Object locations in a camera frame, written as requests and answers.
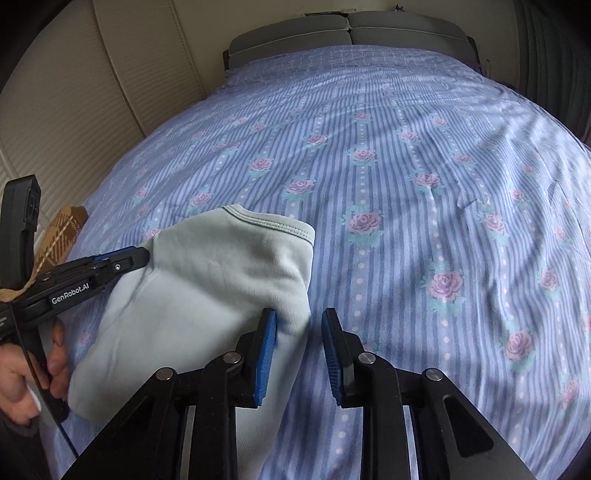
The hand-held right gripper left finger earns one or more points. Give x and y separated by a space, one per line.
265 355

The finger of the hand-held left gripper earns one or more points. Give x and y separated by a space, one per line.
129 265
113 253

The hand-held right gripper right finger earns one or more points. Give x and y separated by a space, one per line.
331 355

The light green long-sleeve shirt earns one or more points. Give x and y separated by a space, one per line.
207 286

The person's left forearm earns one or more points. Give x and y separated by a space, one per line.
16 447

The person's left hand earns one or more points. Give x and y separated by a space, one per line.
18 378

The brown plaid cushion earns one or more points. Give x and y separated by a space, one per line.
64 230

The cream wardrobe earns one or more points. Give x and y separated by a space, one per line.
92 92

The blue striped floral bed sheet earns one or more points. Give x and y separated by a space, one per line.
415 161

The grey headboard cushion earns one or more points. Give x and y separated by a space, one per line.
286 37
406 27

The small purple ornament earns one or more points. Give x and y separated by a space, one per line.
397 7

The grey-green curtain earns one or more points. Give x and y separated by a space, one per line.
554 69

